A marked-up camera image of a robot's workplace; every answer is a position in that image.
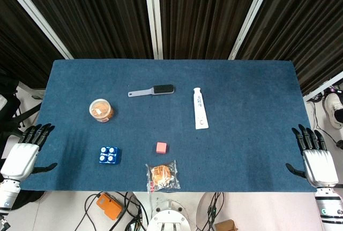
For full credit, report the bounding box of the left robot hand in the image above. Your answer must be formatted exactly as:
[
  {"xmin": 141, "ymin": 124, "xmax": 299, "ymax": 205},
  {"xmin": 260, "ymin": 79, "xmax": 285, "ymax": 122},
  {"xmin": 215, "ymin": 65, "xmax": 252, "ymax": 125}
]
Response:
[{"xmin": 0, "ymin": 123, "xmax": 58, "ymax": 181}]

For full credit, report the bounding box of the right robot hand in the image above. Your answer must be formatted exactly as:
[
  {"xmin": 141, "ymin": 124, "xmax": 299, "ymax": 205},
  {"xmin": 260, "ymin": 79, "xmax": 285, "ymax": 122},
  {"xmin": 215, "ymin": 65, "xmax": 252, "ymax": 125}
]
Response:
[{"xmin": 285, "ymin": 124, "xmax": 339, "ymax": 188}]

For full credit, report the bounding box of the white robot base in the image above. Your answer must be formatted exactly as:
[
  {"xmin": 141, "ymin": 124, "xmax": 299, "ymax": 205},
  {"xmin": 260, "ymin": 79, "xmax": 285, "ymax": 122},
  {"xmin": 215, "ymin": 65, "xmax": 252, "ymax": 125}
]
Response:
[{"xmin": 146, "ymin": 192, "xmax": 191, "ymax": 231}]

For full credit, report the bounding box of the black chair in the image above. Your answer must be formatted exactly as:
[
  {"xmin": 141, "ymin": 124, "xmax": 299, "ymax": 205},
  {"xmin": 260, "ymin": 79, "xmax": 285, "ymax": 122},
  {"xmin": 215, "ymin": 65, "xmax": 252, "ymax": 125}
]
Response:
[{"xmin": 0, "ymin": 72, "xmax": 42, "ymax": 146}]

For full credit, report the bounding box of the white sneaker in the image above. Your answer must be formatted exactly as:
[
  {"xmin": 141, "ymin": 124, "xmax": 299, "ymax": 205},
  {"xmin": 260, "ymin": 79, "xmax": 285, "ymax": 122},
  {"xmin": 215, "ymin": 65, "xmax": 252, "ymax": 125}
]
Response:
[{"xmin": 324, "ymin": 93, "xmax": 343, "ymax": 129}]

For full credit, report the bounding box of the blue toy building block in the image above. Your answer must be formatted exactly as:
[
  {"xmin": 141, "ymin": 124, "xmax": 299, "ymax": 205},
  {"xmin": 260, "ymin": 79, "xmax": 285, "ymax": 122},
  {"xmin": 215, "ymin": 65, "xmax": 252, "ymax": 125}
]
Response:
[{"xmin": 98, "ymin": 146, "xmax": 121, "ymax": 166}]

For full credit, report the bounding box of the clear jar with orange contents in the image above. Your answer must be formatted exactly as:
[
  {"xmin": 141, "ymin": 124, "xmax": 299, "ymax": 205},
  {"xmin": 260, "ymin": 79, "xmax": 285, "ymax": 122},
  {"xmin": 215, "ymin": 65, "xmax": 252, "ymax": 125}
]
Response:
[{"xmin": 88, "ymin": 98, "xmax": 115, "ymax": 124}]

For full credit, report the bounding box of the orange box device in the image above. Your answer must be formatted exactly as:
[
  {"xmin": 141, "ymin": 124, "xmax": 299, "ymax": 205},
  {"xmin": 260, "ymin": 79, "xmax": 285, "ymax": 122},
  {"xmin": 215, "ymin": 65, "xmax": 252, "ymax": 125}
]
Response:
[{"xmin": 95, "ymin": 192, "xmax": 123, "ymax": 220}]

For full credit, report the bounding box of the brown cardboard box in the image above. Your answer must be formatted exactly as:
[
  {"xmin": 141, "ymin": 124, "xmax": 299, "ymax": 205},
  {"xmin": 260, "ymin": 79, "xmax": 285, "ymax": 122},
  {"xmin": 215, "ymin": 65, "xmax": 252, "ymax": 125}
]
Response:
[{"xmin": 214, "ymin": 219, "xmax": 239, "ymax": 231}]

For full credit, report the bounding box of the white toothpaste tube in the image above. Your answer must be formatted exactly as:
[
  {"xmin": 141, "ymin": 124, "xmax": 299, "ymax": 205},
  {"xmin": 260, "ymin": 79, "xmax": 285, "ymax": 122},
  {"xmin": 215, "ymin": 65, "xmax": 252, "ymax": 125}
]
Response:
[{"xmin": 192, "ymin": 87, "xmax": 209, "ymax": 130}]

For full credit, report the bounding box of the pink cube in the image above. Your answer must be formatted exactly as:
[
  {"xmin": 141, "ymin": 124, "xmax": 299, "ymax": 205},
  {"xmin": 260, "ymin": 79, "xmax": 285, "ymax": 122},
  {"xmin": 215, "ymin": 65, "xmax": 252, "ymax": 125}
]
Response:
[{"xmin": 155, "ymin": 141, "xmax": 168, "ymax": 154}]

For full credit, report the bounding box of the wrapped pastry packet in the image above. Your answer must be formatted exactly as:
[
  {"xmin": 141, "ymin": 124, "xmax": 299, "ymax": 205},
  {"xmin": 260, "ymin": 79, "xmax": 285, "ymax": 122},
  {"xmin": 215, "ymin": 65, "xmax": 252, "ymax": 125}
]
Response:
[{"xmin": 145, "ymin": 159, "xmax": 181, "ymax": 193}]

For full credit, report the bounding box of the grey brush with black bristles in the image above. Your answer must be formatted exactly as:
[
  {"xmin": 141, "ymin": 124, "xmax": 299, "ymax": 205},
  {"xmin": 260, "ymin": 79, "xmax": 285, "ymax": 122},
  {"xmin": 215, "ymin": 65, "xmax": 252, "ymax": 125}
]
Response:
[{"xmin": 127, "ymin": 84, "xmax": 176, "ymax": 98}]

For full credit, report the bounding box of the blue table cloth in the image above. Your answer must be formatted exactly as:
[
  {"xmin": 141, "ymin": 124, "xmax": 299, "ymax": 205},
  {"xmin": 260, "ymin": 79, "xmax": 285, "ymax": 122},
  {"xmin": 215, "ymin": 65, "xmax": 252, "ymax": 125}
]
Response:
[{"xmin": 20, "ymin": 59, "xmax": 319, "ymax": 193}]

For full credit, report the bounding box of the black cable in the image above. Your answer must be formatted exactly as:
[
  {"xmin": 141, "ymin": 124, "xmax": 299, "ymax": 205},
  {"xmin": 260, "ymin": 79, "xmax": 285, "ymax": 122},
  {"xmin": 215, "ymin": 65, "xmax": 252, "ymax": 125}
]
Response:
[{"xmin": 72, "ymin": 192, "xmax": 151, "ymax": 231}]

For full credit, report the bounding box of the white frame post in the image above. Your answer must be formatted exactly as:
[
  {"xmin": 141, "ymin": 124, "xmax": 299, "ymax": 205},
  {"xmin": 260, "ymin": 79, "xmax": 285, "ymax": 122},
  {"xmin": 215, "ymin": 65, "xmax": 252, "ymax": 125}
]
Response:
[
  {"xmin": 0, "ymin": 0, "xmax": 74, "ymax": 60},
  {"xmin": 227, "ymin": 0, "xmax": 277, "ymax": 61},
  {"xmin": 143, "ymin": 0, "xmax": 163, "ymax": 60}
]

